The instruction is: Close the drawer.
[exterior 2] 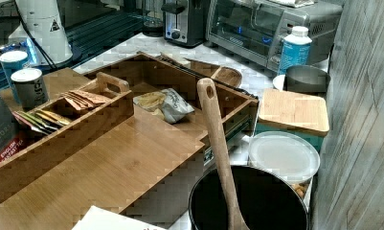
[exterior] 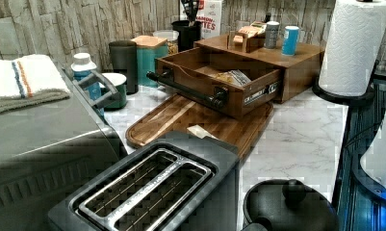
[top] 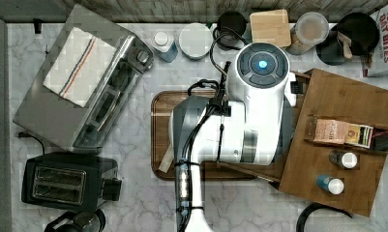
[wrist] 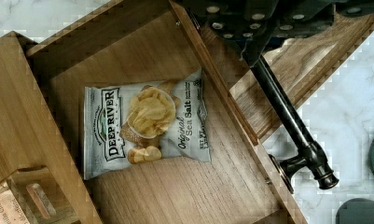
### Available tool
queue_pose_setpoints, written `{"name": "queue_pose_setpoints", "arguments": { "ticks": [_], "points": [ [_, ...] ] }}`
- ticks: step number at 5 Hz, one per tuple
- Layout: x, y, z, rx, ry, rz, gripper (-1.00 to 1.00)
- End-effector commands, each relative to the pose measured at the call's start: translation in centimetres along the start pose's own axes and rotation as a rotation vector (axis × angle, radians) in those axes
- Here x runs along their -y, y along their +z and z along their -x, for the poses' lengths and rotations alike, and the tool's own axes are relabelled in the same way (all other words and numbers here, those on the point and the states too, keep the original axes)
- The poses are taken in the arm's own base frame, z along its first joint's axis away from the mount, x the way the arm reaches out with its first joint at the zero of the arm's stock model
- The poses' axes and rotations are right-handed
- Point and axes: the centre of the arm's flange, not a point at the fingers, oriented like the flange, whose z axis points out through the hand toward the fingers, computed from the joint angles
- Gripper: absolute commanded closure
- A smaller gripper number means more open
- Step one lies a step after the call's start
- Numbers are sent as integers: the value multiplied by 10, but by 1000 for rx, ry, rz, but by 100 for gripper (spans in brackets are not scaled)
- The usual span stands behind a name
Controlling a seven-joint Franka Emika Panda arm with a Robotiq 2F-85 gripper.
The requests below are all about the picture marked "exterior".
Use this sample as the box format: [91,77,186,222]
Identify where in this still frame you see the white striped folded towel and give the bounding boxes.
[0,54,70,113]

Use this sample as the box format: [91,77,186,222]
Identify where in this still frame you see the wooden cutting board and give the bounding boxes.
[125,94,273,160]

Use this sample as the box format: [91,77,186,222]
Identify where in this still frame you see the small beige packet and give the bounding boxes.
[187,125,215,139]

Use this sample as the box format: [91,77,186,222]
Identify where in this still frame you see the wooden drawer with black handle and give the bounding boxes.
[146,47,282,118]

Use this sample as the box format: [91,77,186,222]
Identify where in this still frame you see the black two-slot toaster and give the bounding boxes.
[48,132,239,231]

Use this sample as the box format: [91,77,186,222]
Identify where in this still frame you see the wooden tea bag holder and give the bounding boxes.
[227,21,267,53]

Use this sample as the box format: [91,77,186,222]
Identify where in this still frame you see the teal canister wooden lid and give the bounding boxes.
[133,36,168,88]

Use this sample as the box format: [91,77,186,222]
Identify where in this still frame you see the snack packets in drawer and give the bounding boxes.
[212,69,251,87]

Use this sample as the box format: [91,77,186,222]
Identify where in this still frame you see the grey spice shaker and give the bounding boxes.
[264,21,280,49]

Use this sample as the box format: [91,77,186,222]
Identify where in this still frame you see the blue bottle white cap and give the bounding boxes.
[70,52,101,100]

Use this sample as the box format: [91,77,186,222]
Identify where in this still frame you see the black kettle lid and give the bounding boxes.
[242,179,339,231]

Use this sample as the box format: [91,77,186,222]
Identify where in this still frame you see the black paper towel holder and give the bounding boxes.
[312,77,375,107]

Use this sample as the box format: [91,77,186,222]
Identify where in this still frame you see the black utensil holder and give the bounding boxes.
[171,0,201,52]

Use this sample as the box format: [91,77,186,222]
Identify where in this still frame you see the glass jar clear lid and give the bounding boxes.
[153,30,179,55]

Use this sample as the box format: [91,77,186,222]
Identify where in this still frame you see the blue spice shaker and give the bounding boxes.
[282,26,299,56]

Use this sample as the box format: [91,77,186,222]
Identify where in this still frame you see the cinnamon oat bites cereal box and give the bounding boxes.
[180,0,222,39]

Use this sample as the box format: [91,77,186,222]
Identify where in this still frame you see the dark grey cylindrical canister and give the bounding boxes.
[109,40,139,94]

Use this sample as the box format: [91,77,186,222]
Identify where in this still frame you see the silver toaster oven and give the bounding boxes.
[0,62,126,231]

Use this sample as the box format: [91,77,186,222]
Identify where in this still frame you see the wooden drawer cabinet box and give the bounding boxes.
[194,34,324,103]

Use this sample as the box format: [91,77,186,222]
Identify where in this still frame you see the white paper towel roll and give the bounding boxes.
[319,0,386,97]

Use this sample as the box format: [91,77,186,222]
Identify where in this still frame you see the teal bowl white lid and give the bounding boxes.
[103,72,127,111]

